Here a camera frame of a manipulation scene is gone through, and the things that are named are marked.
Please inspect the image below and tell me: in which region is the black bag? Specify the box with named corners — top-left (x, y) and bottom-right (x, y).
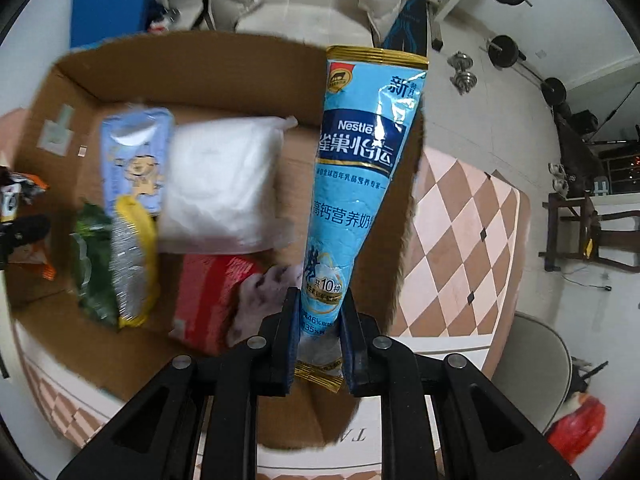
top-left (572, 110), bottom-right (600, 136)

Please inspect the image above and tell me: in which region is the cardboard box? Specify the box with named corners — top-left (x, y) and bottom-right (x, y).
top-left (9, 31), bottom-right (427, 453)

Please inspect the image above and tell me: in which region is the red snack packet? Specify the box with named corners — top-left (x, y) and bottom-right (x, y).
top-left (169, 254), bottom-right (266, 356)

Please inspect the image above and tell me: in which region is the white soft plastic bag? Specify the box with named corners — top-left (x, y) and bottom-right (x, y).
top-left (155, 115), bottom-right (299, 256)

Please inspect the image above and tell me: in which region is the red plastic bag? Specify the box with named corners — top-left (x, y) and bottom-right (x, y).
top-left (545, 394), bottom-right (607, 453)

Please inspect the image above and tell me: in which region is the orange panda snack packet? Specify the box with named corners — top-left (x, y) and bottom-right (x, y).
top-left (0, 167), bottom-right (58, 281)

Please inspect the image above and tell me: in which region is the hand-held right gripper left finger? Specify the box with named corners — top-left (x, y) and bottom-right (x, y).
top-left (57, 286), bottom-right (304, 480)

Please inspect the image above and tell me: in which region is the blue foam mat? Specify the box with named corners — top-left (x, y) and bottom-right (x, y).
top-left (70, 0), bottom-right (158, 51)

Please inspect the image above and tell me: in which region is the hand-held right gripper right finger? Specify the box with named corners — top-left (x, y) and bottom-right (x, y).
top-left (340, 290), bottom-right (581, 480)

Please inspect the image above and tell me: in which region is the black floor cable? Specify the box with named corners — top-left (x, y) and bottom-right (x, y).
top-left (570, 267), bottom-right (613, 292)

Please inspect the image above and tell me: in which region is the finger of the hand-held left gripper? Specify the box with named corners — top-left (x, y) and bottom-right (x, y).
top-left (0, 214), bottom-right (52, 271)

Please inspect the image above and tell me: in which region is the short barbell with black plates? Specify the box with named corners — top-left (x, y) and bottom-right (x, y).
top-left (485, 35), bottom-right (568, 106)

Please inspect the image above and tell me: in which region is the blue milk powder packet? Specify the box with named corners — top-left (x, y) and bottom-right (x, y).
top-left (294, 45), bottom-right (430, 393)

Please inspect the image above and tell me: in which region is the dark green snack packet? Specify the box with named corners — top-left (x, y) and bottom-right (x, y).
top-left (70, 202), bottom-right (121, 328)

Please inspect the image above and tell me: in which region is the black bench pad blue pattern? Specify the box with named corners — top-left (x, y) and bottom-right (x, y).
top-left (380, 0), bottom-right (430, 58)

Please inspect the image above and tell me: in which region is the checked tablecloth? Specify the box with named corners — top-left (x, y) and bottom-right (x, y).
top-left (12, 147), bottom-right (531, 480)

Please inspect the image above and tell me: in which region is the yellow clear plastic packet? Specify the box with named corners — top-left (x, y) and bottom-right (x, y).
top-left (110, 195), bottom-right (160, 330)

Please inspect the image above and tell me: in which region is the purple cloth bundle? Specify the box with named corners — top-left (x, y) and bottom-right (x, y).
top-left (225, 265), bottom-right (306, 348)

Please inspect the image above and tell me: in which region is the dark wooden chair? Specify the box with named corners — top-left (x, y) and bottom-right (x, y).
top-left (539, 190), bottom-right (640, 273)

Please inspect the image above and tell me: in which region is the beige plastic chair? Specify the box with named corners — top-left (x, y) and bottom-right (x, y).
top-left (487, 310), bottom-right (576, 436)

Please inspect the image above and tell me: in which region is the light blue cartoon packet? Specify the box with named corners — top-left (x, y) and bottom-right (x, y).
top-left (98, 107), bottom-right (176, 216)

